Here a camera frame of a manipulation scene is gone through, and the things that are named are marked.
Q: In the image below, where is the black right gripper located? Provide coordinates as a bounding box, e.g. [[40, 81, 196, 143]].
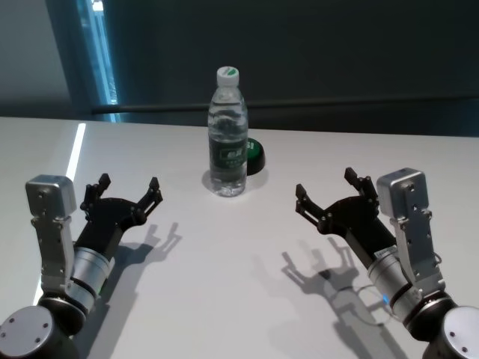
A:
[[294, 167, 397, 269]]

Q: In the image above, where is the clear water bottle green label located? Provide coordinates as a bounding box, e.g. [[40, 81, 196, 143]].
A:
[[207, 66, 250, 198]]

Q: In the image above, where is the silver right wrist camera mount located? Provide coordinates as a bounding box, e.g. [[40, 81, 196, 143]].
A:
[[376, 168, 446, 291]]

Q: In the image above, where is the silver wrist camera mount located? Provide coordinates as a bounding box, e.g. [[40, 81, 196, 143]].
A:
[[376, 168, 446, 291], [25, 174, 78, 296]]

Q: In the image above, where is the green button black base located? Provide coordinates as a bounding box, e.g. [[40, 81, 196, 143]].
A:
[[245, 137, 266, 176]]

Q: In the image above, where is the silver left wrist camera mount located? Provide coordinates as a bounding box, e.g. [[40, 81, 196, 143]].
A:
[[25, 174, 78, 296]]

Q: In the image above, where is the window glass strip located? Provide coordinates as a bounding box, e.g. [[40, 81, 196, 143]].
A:
[[76, 0, 121, 124]]

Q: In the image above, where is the thick grey metal handrail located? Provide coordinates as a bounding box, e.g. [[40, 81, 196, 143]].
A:
[[91, 96, 479, 114]]

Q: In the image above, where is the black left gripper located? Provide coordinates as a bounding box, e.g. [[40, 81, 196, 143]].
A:
[[74, 173, 164, 257]]

